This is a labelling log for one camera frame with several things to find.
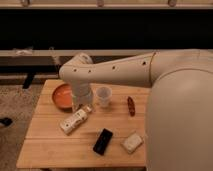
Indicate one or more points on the black rectangular box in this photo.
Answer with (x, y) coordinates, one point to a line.
(102, 141)

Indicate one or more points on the white robot base body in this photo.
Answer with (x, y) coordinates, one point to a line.
(179, 112)

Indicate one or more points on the black object on floor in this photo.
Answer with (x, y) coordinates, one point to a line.
(6, 121)

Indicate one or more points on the white plastic bottle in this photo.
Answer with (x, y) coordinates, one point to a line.
(75, 120)

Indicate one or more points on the white ceramic cup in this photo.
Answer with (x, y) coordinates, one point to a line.
(104, 95)

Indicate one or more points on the dark red sausage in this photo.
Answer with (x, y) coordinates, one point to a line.
(131, 106)

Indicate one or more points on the wooden table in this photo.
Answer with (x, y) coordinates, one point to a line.
(46, 146)

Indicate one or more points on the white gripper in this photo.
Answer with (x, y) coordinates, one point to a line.
(82, 94)

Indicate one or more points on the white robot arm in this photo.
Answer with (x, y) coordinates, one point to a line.
(110, 70)

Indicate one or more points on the white sponge block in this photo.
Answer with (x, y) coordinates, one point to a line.
(132, 142)

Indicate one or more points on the orange bowl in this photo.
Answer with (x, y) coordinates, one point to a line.
(61, 96)

